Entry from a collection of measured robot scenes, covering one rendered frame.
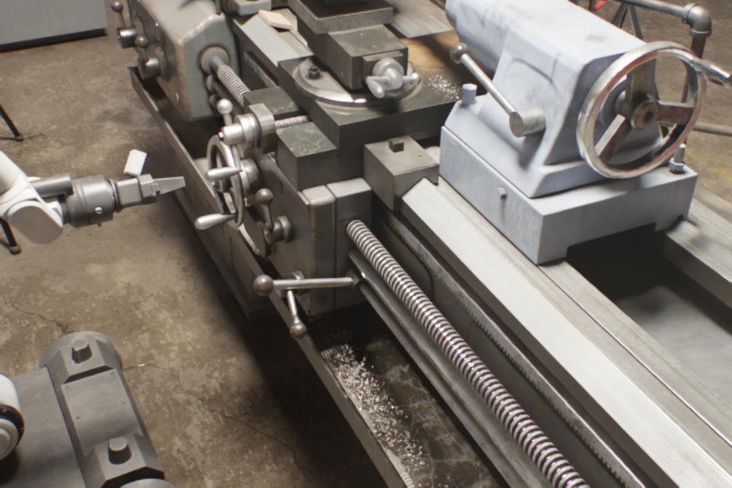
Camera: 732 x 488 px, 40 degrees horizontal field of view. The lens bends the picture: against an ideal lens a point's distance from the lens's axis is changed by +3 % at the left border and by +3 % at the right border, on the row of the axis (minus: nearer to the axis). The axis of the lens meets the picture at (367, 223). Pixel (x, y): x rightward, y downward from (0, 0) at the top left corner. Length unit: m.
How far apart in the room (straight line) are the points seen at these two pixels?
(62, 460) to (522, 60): 1.30
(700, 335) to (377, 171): 0.63
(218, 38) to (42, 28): 2.03
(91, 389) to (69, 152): 1.53
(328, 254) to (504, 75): 0.51
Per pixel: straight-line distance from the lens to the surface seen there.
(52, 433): 2.36
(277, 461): 2.44
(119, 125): 3.91
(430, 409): 1.98
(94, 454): 2.23
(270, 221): 1.96
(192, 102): 2.67
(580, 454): 1.55
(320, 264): 1.93
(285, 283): 1.88
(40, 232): 1.84
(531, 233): 1.63
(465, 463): 1.89
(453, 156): 1.80
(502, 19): 1.74
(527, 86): 1.67
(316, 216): 1.86
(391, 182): 1.80
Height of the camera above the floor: 1.78
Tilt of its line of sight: 33 degrees down
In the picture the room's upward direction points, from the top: 1 degrees clockwise
